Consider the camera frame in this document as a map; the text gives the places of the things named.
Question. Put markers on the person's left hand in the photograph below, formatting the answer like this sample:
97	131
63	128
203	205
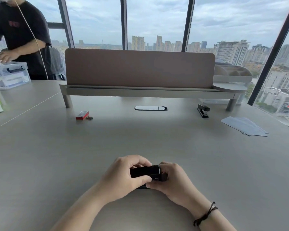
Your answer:
118	178

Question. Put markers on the person's right hand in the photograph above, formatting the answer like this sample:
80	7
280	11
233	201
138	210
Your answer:
178	187

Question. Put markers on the person's left thumb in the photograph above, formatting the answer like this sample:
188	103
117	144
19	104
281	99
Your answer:
141	182

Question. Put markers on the person's right thumb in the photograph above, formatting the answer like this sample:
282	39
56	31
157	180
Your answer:
155	185

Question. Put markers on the small black stapler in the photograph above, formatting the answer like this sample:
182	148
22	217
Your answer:
144	171

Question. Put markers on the person's right forearm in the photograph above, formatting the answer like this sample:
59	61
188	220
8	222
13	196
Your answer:
214	220

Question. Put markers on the person's left forearm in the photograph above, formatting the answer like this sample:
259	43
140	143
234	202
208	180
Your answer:
81	209

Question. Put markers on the long black stapler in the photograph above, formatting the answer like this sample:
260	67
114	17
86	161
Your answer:
203	111

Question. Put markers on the red staple box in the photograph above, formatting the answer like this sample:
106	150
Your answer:
81	115

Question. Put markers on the grey desk shelf riser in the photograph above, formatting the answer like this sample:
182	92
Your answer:
147	92

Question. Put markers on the white paper sheets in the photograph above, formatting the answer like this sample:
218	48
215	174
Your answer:
245	126

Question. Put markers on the beige desk divider panel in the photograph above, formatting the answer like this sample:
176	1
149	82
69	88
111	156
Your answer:
139	67

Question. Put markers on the white desk organizer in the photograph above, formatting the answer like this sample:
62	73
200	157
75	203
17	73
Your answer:
231	73

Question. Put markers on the grey office chair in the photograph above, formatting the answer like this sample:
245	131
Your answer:
56	62

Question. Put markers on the dark window mullion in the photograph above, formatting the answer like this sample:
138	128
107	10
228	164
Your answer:
274	50
124	22
188	24

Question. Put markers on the clear plastic storage box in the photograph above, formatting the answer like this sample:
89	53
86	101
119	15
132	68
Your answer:
10	75

